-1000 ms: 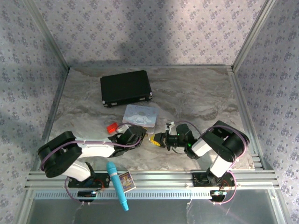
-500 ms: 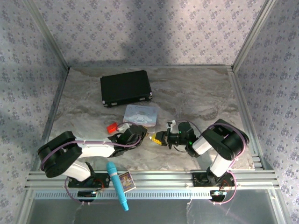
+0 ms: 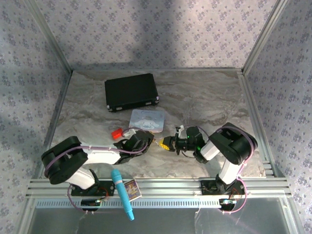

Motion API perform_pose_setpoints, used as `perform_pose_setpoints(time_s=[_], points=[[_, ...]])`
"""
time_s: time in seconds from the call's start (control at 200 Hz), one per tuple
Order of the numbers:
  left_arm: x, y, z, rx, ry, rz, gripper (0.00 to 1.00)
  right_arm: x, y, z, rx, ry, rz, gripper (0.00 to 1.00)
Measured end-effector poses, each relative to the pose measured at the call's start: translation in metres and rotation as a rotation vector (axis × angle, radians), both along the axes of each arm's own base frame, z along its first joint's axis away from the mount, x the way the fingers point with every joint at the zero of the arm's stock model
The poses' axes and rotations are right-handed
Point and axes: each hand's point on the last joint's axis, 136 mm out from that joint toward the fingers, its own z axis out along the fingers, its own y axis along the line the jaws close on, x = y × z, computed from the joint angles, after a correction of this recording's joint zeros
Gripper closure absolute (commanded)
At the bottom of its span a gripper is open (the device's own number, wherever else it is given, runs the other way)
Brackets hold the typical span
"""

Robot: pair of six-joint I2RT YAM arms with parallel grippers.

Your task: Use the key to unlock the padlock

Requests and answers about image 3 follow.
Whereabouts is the pastel cartoon tin box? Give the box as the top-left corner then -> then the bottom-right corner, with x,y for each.
128,109 -> 167,134

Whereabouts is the small illustrated card box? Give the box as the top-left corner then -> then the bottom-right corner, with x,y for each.
123,179 -> 142,202

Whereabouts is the blue toy microphone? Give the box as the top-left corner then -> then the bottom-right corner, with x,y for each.
111,169 -> 135,221

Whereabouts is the black hard case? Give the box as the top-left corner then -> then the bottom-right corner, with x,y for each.
104,73 -> 160,113

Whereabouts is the green circuit board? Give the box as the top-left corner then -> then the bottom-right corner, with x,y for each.
218,198 -> 237,211

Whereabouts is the grey metal lower panel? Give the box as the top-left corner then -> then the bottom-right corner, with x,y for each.
29,207 -> 293,234

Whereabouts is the black electronics module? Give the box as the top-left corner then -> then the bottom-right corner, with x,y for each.
81,198 -> 101,212

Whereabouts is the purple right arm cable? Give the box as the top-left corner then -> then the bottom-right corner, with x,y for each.
181,124 -> 259,215

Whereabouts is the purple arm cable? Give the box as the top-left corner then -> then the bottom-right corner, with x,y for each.
181,124 -> 259,215
44,127 -> 153,215

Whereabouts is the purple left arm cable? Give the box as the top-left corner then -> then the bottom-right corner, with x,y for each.
44,127 -> 153,215

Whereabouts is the aluminium frame rail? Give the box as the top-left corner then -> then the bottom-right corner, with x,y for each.
26,177 -> 293,198

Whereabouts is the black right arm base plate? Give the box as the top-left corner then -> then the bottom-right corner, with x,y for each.
200,179 -> 246,195

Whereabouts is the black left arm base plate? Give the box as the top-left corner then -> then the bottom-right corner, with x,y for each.
69,180 -> 115,197

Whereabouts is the slotted grey cable duct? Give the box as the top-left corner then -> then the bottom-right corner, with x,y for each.
34,197 -> 290,210

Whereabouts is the aluminium side rail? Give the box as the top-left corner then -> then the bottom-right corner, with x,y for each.
33,69 -> 74,180
237,69 -> 286,178

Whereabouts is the aluminium frame post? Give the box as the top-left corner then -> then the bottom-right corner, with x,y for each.
242,0 -> 291,75
24,0 -> 74,72

